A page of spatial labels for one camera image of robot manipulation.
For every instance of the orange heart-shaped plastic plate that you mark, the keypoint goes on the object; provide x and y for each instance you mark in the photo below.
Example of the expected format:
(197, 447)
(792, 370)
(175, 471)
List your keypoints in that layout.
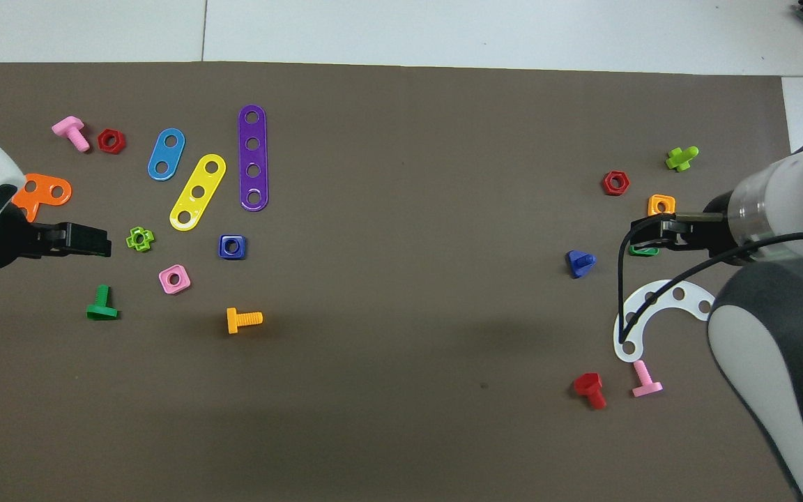
(44, 199)

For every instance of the brown table mat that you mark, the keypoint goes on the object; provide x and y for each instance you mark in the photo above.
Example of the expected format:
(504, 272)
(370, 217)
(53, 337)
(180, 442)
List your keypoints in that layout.
(401, 209)

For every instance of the purple four-hole plastic plate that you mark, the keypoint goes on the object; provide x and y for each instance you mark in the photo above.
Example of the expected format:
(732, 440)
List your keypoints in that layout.
(253, 157)

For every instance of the lime green cross nut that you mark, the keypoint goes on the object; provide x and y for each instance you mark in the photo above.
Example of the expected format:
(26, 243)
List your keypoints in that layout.
(131, 240)

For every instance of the green triangular plastic nut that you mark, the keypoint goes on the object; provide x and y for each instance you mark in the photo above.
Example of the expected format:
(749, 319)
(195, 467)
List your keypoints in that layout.
(645, 252)

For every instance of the red hexagonal plastic screw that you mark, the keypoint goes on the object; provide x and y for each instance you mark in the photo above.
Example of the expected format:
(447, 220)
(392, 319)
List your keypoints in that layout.
(590, 387)

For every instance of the red hexagonal plastic nut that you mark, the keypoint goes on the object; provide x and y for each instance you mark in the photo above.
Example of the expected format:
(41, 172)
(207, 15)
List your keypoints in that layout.
(111, 141)
(606, 185)

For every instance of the pink square plastic nut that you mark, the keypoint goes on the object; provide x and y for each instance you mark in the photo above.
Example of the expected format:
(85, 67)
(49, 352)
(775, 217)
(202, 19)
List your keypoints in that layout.
(164, 282)

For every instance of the white curved plastic plate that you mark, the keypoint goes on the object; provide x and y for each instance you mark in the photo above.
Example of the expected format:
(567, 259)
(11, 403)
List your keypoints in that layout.
(666, 287)

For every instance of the orange square plastic nut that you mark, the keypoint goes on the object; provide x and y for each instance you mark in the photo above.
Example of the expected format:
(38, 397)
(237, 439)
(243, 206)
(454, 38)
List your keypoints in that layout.
(652, 202)

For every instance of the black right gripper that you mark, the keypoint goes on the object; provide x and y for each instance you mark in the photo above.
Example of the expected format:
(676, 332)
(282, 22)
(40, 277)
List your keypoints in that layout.
(705, 233)

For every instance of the pink plastic screw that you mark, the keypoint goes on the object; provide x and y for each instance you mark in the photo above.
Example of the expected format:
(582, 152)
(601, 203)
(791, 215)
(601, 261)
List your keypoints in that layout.
(644, 380)
(72, 131)

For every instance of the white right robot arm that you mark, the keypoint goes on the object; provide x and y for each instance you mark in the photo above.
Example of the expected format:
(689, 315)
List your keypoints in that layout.
(778, 362)

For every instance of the blue triangular plastic screw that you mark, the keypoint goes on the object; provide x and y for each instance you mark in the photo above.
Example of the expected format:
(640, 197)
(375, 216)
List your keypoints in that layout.
(578, 263)

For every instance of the yellow three-hole plastic plate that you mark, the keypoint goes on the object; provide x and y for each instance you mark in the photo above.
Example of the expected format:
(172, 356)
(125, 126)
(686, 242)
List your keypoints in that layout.
(189, 206)

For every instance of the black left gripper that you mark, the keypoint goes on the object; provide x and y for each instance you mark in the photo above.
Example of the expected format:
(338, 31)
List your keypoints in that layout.
(21, 240)

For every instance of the blue two-hole plastic plate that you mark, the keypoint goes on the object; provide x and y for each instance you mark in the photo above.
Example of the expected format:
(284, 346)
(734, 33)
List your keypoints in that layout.
(159, 166)

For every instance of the lime green cross screw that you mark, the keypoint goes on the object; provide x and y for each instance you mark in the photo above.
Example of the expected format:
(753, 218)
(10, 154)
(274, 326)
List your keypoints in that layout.
(680, 159)

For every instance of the blue square plastic nut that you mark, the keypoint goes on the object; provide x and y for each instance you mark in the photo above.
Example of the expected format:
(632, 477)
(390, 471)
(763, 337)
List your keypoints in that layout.
(223, 247)

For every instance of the dark green plastic screw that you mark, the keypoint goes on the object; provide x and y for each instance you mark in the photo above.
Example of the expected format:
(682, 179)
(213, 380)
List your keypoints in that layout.
(102, 307)

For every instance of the orange plastic screw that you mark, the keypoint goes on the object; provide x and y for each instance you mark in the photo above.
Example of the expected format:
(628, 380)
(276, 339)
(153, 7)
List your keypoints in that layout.
(242, 320)

